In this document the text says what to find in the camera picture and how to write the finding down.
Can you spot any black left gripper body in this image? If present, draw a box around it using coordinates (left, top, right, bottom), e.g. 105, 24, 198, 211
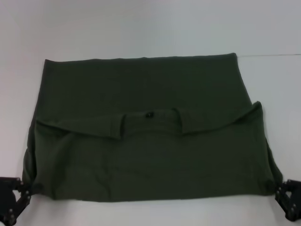
0, 176, 17, 214

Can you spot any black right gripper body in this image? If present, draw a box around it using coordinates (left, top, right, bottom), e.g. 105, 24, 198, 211
287, 180, 301, 214

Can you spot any dark green printed t-shirt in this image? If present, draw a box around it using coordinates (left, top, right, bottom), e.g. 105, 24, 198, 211
23, 52, 283, 203

